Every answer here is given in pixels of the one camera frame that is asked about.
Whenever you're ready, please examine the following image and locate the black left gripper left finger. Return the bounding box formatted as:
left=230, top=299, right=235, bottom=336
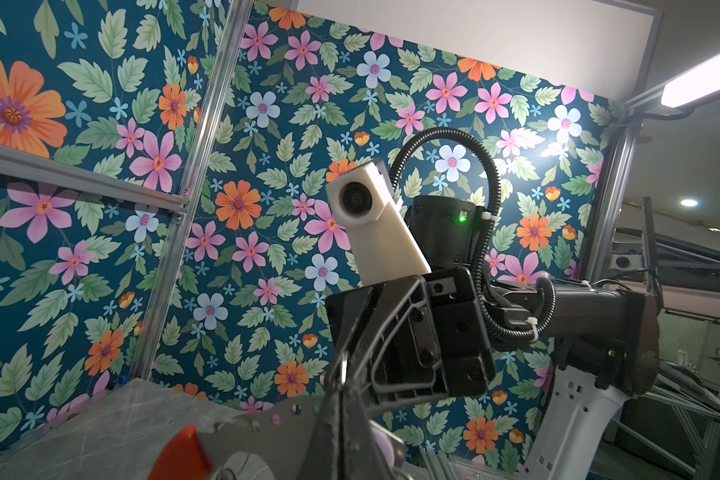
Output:
left=302, top=359, right=348, bottom=479

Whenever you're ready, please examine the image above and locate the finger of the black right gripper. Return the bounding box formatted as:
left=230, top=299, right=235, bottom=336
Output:
left=335, top=277, right=448, bottom=411

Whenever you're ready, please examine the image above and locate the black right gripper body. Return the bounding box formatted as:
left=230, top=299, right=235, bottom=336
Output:
left=326, top=266, right=495, bottom=398

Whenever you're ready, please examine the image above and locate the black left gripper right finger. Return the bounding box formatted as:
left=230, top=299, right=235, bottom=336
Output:
left=346, top=387, right=390, bottom=480

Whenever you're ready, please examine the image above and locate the red keyring with metal rings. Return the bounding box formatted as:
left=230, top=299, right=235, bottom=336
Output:
left=146, top=392, right=409, bottom=480

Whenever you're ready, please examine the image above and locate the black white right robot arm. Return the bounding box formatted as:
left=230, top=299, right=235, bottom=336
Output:
left=305, top=127, right=660, bottom=479

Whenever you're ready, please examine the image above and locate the white ceiling light bar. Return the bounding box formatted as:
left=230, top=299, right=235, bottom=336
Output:
left=660, top=53, right=720, bottom=108

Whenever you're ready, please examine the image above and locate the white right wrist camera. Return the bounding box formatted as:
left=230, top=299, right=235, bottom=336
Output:
left=326, top=160, right=431, bottom=286

